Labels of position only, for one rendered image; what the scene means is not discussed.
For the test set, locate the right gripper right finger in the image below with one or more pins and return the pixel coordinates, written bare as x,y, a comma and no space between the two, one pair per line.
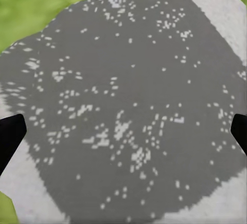
239,130

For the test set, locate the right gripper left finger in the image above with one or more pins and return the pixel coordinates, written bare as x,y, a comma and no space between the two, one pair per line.
12,132

